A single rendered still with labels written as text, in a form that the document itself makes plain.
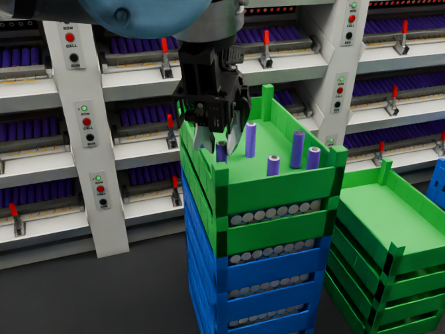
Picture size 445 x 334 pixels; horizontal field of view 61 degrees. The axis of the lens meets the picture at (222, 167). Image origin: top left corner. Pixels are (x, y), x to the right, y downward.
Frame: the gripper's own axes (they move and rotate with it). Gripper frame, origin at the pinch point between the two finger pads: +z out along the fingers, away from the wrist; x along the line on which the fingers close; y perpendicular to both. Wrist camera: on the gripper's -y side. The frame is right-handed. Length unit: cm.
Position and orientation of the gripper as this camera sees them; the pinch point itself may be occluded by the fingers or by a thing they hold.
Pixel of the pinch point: (220, 144)
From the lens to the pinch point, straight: 59.9
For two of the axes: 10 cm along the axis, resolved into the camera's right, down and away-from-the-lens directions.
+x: 9.7, 1.3, -2.1
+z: 0.6, 7.0, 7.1
